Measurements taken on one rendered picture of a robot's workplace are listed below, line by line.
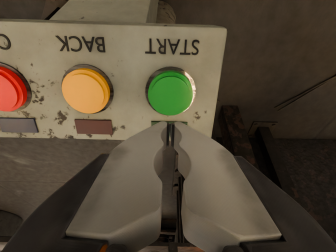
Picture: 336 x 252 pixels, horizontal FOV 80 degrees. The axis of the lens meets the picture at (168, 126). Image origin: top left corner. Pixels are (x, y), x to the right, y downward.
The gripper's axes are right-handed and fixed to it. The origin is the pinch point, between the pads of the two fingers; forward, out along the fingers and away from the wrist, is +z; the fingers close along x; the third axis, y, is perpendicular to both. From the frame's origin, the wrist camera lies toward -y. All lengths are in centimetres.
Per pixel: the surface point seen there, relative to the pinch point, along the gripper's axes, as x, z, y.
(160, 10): -2, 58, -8
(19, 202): -140, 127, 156
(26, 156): -93, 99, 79
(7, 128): -16.0, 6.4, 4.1
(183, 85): 1.2, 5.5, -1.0
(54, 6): -38, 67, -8
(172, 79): 0.2, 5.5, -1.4
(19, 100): -13.4, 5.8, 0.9
